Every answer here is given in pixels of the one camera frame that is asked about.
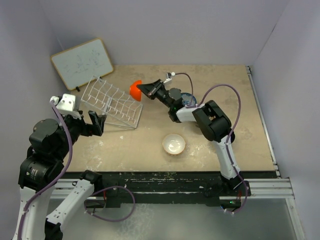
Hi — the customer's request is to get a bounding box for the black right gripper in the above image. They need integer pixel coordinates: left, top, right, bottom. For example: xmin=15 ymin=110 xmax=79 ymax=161
xmin=136 ymin=80 xmax=174 ymax=110

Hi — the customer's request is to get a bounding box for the orange plastic bowl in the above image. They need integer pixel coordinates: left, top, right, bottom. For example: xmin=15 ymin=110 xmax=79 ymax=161
xmin=129 ymin=80 xmax=142 ymax=102

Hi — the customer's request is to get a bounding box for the white wire dish rack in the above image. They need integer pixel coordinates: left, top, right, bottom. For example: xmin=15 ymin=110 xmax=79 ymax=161
xmin=81 ymin=76 xmax=143 ymax=129

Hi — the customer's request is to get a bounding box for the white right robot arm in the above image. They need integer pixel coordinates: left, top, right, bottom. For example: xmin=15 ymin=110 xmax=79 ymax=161
xmin=136 ymin=79 xmax=243 ymax=196

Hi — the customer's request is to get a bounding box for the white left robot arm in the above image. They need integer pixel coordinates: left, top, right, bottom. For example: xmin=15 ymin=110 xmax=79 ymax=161
xmin=13 ymin=111 xmax=106 ymax=240

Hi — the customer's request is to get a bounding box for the blue patterned ceramic bowl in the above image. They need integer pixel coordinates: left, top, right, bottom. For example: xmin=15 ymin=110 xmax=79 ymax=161
xmin=181 ymin=92 xmax=197 ymax=106

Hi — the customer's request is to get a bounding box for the white ceramic bowl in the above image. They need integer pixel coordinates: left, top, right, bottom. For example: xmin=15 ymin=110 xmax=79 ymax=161
xmin=162 ymin=133 xmax=186 ymax=156

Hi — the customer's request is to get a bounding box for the black glossy bowl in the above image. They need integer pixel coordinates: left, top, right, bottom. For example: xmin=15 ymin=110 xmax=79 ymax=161
xmin=228 ymin=130 xmax=236 ymax=144

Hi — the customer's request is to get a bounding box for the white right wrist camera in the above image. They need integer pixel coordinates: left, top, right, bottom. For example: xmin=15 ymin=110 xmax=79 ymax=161
xmin=163 ymin=72 xmax=176 ymax=85

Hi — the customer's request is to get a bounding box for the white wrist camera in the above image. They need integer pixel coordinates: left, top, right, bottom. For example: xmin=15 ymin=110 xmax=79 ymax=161
xmin=50 ymin=93 xmax=82 ymax=119
xmin=163 ymin=72 xmax=176 ymax=85

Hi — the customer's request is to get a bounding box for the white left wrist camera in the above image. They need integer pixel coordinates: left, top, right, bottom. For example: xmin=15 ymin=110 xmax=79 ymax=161
xmin=50 ymin=93 xmax=82 ymax=119

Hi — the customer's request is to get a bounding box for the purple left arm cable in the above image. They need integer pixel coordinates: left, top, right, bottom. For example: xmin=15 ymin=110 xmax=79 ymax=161
xmin=14 ymin=99 xmax=75 ymax=240

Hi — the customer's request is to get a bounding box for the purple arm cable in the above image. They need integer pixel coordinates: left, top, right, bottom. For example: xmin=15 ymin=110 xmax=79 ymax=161
xmin=173 ymin=72 xmax=250 ymax=216
xmin=14 ymin=99 xmax=75 ymax=240

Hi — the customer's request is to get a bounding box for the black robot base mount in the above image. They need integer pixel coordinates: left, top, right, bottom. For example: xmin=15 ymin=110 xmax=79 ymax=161
xmin=59 ymin=169 xmax=251 ymax=210

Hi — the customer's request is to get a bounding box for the small whiteboard yellow frame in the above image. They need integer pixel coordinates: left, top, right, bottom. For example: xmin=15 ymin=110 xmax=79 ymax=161
xmin=50 ymin=38 xmax=114 ymax=91

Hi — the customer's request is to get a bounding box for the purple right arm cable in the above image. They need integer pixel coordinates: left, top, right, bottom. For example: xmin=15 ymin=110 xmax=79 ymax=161
xmin=173 ymin=72 xmax=250 ymax=216

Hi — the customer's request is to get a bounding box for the aluminium frame rail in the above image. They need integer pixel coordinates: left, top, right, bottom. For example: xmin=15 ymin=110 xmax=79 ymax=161
xmin=52 ymin=64 xmax=306 ymax=240

